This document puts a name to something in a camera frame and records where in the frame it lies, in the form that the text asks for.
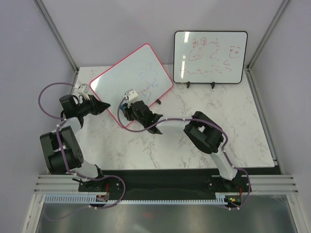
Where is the white slotted cable duct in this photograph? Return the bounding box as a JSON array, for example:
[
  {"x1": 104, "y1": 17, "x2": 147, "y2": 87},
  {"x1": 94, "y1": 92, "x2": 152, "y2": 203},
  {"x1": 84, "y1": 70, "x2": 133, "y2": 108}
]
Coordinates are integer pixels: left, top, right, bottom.
[{"x1": 44, "y1": 193, "x2": 227, "y2": 205}]

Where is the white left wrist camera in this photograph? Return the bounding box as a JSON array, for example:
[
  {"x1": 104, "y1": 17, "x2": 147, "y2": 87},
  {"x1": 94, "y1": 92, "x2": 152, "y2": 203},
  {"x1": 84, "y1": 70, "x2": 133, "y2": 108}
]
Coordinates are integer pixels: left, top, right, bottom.
[{"x1": 74, "y1": 83, "x2": 90, "y2": 100}]

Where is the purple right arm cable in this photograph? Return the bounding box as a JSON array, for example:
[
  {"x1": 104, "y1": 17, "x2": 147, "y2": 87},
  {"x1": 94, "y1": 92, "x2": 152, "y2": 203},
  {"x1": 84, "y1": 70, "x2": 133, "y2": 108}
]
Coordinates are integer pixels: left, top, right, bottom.
[{"x1": 117, "y1": 96, "x2": 251, "y2": 211}]

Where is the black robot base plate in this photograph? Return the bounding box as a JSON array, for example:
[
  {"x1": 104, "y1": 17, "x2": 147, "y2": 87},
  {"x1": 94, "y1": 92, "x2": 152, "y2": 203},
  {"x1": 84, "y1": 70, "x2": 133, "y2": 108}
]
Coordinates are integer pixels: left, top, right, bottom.
[{"x1": 78, "y1": 168, "x2": 250, "y2": 200}]

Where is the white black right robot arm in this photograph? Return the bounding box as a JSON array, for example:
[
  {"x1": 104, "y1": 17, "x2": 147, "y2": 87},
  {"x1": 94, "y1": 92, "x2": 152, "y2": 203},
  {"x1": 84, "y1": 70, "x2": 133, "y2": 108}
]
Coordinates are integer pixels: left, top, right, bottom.
[{"x1": 117, "y1": 100, "x2": 242, "y2": 191}]

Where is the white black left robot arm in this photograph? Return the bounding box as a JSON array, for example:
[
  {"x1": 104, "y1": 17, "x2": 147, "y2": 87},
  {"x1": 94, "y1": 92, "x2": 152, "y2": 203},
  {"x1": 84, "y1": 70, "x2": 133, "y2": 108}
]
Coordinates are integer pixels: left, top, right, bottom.
[{"x1": 40, "y1": 95, "x2": 110, "y2": 191}]

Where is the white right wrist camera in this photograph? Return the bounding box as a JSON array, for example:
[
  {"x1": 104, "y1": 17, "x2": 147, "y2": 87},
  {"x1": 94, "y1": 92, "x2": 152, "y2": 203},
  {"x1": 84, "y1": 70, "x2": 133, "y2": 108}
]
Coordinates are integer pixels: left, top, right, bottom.
[{"x1": 124, "y1": 89, "x2": 139, "y2": 105}]

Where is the black framed whiteboard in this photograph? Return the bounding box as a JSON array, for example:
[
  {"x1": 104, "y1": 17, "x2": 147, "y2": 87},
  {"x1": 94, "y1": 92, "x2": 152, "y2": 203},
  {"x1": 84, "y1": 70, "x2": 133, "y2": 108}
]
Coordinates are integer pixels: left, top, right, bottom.
[{"x1": 173, "y1": 31, "x2": 248, "y2": 84}]

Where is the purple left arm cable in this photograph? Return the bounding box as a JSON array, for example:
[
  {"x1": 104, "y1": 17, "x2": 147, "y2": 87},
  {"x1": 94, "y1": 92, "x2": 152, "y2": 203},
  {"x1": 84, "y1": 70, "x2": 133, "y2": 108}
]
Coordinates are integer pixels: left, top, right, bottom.
[{"x1": 39, "y1": 83, "x2": 127, "y2": 209}]

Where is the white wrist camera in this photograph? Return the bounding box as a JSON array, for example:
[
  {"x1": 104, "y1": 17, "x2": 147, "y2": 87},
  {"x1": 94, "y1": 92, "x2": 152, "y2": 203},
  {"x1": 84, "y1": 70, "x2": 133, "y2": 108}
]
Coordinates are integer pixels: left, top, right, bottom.
[
  {"x1": 124, "y1": 89, "x2": 139, "y2": 105},
  {"x1": 74, "y1": 83, "x2": 90, "y2": 100}
]

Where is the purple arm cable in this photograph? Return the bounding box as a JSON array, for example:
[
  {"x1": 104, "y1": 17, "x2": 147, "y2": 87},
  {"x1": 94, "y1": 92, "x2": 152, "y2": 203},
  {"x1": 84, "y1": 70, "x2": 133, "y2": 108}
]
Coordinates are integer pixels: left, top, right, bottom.
[
  {"x1": 117, "y1": 96, "x2": 251, "y2": 211},
  {"x1": 39, "y1": 83, "x2": 127, "y2": 209}
]

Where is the pink framed whiteboard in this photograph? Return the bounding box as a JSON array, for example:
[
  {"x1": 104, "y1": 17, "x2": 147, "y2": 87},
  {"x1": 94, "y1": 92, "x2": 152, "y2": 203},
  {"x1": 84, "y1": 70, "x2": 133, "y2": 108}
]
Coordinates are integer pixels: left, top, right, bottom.
[{"x1": 89, "y1": 44, "x2": 173, "y2": 121}]

